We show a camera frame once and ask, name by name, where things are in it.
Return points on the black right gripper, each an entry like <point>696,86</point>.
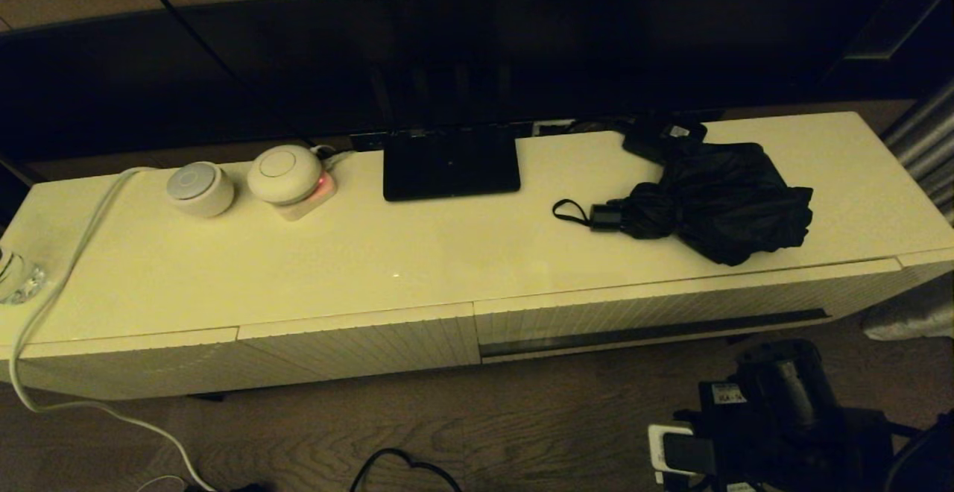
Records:
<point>734,432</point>

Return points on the white ribbed front drawer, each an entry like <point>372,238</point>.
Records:
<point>633,313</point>

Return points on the black umbrella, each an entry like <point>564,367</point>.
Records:
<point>723,201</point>

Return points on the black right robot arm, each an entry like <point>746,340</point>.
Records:
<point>790,388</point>

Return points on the white TV cabinet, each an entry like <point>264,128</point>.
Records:
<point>447,253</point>

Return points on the white cloth bundle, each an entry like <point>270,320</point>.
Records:
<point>909,324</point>

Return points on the small ribbed white end panel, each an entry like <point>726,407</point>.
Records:
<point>928,272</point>

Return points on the small black box with label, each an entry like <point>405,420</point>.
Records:
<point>652,142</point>

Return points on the grey curtain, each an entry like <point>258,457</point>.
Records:
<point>924,142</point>

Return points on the black flat television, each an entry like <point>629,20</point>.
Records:
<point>522,52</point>

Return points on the white power strip red light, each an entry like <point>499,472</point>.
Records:
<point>309,207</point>

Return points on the white round dome device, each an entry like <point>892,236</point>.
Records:
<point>283,175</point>

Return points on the white speaker with grey top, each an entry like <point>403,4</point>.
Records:
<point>200,190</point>

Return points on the ribbed white cabinet front panel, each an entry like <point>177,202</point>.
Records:
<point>112,369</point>

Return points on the clear glass object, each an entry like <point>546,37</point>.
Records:
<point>19,279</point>

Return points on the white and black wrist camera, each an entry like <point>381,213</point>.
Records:
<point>682,451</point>

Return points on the black television base plate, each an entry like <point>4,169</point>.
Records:
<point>447,168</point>

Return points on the dark wall frame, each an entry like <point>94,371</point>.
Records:
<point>894,30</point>

